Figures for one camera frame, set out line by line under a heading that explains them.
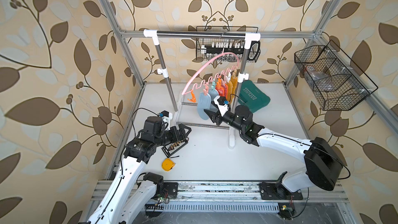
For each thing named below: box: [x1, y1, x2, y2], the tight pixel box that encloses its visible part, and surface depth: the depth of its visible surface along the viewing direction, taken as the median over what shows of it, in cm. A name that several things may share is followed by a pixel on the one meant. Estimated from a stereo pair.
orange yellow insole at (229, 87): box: [226, 75, 234, 103], surface depth 82 cm
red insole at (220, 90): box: [215, 84, 225, 97], surface depth 75 cm
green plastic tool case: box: [237, 79, 271, 114], surface depth 109 cm
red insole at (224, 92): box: [220, 77, 229, 98], surface depth 79 cm
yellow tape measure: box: [161, 157, 176, 172], surface depth 83 cm
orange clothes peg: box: [187, 89, 197, 103], surface depth 62 cm
